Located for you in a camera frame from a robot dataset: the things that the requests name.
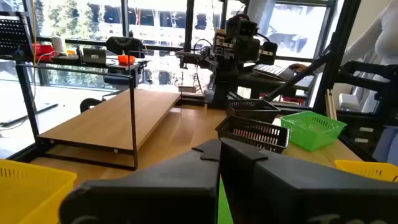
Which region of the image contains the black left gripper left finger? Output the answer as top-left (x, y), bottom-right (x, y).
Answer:
top-left (58, 139), bottom-right (222, 224)

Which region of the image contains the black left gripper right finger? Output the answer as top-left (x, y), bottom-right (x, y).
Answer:
top-left (220, 137), bottom-right (398, 224)

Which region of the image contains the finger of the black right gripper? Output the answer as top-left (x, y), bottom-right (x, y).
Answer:
top-left (233, 36), bottom-right (248, 61)
top-left (247, 36), bottom-right (261, 61)

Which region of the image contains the black plastic basket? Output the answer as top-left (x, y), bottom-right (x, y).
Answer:
top-left (225, 98), bottom-right (281, 124)
top-left (215, 115), bottom-right (290, 154)

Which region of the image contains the yellow plastic basket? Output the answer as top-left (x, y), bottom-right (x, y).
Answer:
top-left (334, 159), bottom-right (398, 183)
top-left (0, 159), bottom-right (78, 224)

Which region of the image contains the dark laptop computer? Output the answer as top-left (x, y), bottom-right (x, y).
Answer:
top-left (252, 63), bottom-right (295, 82)

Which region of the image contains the black box with white labels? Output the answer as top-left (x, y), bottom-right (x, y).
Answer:
top-left (337, 113), bottom-right (386, 158)

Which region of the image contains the beige wooden strip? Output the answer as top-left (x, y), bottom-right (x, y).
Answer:
top-left (325, 88), bottom-right (338, 121)

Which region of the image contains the black office chair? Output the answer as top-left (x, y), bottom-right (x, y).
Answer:
top-left (335, 60), bottom-right (398, 125)

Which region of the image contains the orange object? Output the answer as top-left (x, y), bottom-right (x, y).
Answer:
top-left (118, 54), bottom-right (136, 66)

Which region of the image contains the black chair headrest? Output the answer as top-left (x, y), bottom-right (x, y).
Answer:
top-left (106, 36), bottom-right (146, 59)

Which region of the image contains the person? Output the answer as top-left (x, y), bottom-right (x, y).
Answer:
top-left (340, 0), bottom-right (398, 164)

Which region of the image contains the small grey device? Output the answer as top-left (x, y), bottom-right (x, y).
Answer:
top-left (83, 48), bottom-right (108, 65)

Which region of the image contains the white cylinder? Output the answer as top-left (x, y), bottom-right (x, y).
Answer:
top-left (51, 36), bottom-right (67, 54)

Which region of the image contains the red box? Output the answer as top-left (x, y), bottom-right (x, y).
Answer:
top-left (32, 43), bottom-right (55, 62)

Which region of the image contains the black perforated panel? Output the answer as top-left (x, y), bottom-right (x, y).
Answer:
top-left (0, 11), bottom-right (34, 62)

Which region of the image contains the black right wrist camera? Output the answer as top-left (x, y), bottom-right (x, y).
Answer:
top-left (226, 14), bottom-right (258, 38)

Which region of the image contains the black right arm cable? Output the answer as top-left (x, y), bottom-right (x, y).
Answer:
top-left (192, 38), bottom-right (216, 95)

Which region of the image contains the black window frame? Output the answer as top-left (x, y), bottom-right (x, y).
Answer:
top-left (0, 0), bottom-right (338, 63)

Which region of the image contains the wooden shelf with black frame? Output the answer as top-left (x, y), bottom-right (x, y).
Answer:
top-left (15, 51), bottom-right (184, 171)

